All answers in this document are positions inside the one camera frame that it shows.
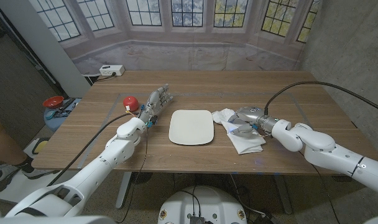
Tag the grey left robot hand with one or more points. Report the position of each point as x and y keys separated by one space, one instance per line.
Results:
x=154 y=104

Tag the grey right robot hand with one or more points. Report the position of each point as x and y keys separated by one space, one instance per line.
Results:
x=252 y=115

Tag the white cloth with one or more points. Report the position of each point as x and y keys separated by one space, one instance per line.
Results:
x=249 y=144

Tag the white square plate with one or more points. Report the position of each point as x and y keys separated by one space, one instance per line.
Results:
x=191 y=127

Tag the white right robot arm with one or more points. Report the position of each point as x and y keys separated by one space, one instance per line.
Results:
x=332 y=152

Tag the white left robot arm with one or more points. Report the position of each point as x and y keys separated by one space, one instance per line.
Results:
x=99 y=165

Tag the red apple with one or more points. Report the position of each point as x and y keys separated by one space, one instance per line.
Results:
x=130 y=103

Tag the white power strip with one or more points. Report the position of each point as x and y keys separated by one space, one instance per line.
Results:
x=112 y=70

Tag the printed window backdrop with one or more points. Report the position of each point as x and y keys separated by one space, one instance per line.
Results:
x=189 y=53

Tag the grey table leg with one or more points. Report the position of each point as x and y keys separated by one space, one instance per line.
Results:
x=283 y=193
x=123 y=189

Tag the black remote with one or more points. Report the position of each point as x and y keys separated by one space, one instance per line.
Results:
x=66 y=104

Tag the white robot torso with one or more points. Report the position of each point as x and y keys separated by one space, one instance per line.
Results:
x=204 y=202

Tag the blue round stool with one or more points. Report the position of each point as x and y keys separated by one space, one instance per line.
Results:
x=57 y=123

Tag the red bowl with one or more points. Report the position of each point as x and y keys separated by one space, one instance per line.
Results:
x=53 y=102

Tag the yellow and black floor object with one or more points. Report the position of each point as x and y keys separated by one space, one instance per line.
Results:
x=39 y=146

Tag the person's bare leg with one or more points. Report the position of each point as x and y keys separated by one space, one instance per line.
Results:
x=2 y=143

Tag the grey and black shoe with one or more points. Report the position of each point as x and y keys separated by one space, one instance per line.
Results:
x=2 y=177

